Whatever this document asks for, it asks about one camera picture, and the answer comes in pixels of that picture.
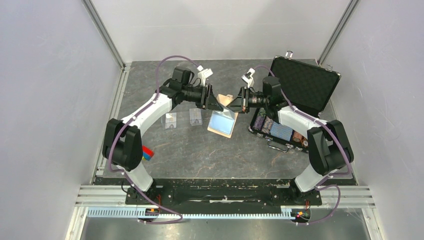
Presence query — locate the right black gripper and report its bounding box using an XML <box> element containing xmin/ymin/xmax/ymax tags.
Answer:
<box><xmin>223</xmin><ymin>86</ymin><xmax>269</xmax><ymax>114</ymax></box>

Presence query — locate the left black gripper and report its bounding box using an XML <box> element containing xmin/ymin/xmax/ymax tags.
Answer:
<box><xmin>182</xmin><ymin>83</ymin><xmax>224</xmax><ymax>113</ymax></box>

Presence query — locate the tan leather card holder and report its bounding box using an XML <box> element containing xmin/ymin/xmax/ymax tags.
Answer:
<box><xmin>207</xmin><ymin>94</ymin><xmax>239</xmax><ymax>138</ymax></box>

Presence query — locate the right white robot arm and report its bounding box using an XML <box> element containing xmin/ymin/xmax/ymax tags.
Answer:
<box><xmin>227</xmin><ymin>76</ymin><xmax>354</xmax><ymax>204</ymax></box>

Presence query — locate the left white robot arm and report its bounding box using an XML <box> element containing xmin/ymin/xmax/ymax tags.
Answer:
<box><xmin>102</xmin><ymin>66</ymin><xmax>224</xmax><ymax>204</ymax></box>

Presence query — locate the black poker chip case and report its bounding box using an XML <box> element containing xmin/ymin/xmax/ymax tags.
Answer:
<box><xmin>248</xmin><ymin>52</ymin><xmax>341</xmax><ymax>153</ymax></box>

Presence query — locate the colourful toy block stack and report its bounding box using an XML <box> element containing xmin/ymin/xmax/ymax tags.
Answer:
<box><xmin>142</xmin><ymin>145</ymin><xmax>154</xmax><ymax>161</ymax></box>

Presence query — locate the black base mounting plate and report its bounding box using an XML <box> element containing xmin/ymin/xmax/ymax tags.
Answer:
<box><xmin>144</xmin><ymin>185</ymin><xmax>323</xmax><ymax>206</ymax></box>

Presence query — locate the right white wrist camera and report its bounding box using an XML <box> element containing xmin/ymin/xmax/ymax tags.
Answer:
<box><xmin>241</xmin><ymin>68</ymin><xmax>256</xmax><ymax>88</ymax></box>

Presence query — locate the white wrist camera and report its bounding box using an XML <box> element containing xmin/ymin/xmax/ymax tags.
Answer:
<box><xmin>196</xmin><ymin>65</ymin><xmax>213</xmax><ymax>87</ymax></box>
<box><xmin>241</xmin><ymin>68</ymin><xmax>256</xmax><ymax>88</ymax></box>

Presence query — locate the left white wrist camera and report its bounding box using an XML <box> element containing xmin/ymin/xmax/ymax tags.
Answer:
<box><xmin>196</xmin><ymin>65</ymin><xmax>213</xmax><ymax>87</ymax></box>

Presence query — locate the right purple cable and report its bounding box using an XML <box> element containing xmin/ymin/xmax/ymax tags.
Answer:
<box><xmin>253</xmin><ymin>64</ymin><xmax>353</xmax><ymax>226</ymax></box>

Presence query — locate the purple cable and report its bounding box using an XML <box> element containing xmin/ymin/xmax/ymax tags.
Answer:
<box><xmin>107</xmin><ymin>55</ymin><xmax>184</xmax><ymax>225</ymax></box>
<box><xmin>253</xmin><ymin>64</ymin><xmax>353</xmax><ymax>226</ymax></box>

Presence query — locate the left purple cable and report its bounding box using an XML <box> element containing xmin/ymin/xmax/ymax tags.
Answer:
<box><xmin>107</xmin><ymin>55</ymin><xmax>184</xmax><ymax>225</ymax></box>

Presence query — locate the aluminium front frame rail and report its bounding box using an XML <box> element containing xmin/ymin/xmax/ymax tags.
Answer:
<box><xmin>65</xmin><ymin>185</ymin><xmax>385</xmax><ymax>240</ymax></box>

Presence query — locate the right aluminium corner post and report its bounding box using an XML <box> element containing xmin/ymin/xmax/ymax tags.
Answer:
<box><xmin>317</xmin><ymin>0</ymin><xmax>360</xmax><ymax>66</ymax></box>

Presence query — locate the aluminium corner post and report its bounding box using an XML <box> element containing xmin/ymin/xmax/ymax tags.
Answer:
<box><xmin>317</xmin><ymin>0</ymin><xmax>360</xmax><ymax>66</ymax></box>
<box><xmin>81</xmin><ymin>0</ymin><xmax>126</xmax><ymax>70</ymax></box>

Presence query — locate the left aluminium corner post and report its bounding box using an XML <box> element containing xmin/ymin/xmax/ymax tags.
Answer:
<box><xmin>81</xmin><ymin>0</ymin><xmax>126</xmax><ymax>70</ymax></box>

